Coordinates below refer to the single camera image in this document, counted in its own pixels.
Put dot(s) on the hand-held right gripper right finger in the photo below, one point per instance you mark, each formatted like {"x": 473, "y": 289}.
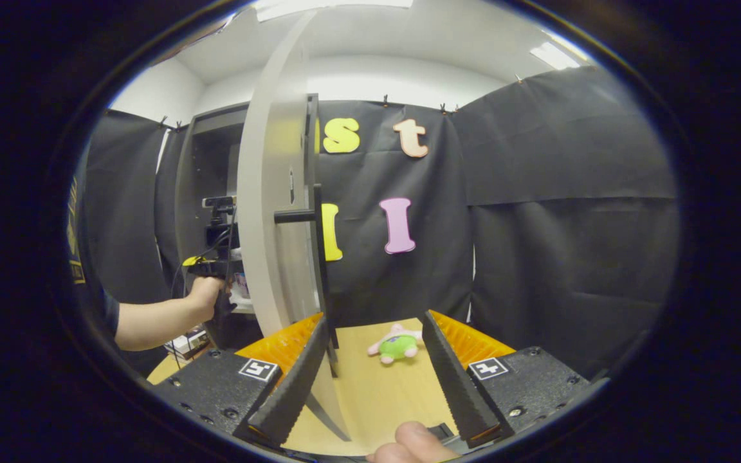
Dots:
{"x": 454, "y": 379}

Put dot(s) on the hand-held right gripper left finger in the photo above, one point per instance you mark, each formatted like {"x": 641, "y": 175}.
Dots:
{"x": 296, "y": 379}

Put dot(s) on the dark grey cabinet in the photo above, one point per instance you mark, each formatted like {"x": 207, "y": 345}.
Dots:
{"x": 200, "y": 161}

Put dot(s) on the beige cabinet door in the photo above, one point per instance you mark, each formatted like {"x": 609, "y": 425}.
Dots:
{"x": 267, "y": 161}

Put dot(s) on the pink green plush toy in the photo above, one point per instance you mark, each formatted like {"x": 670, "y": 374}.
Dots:
{"x": 397, "y": 346}

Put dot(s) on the black backdrop cloth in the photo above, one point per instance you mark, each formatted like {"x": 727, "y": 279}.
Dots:
{"x": 538, "y": 193}

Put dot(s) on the ceiling light panel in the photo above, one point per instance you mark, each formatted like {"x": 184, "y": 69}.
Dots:
{"x": 332, "y": 6}
{"x": 554, "y": 56}

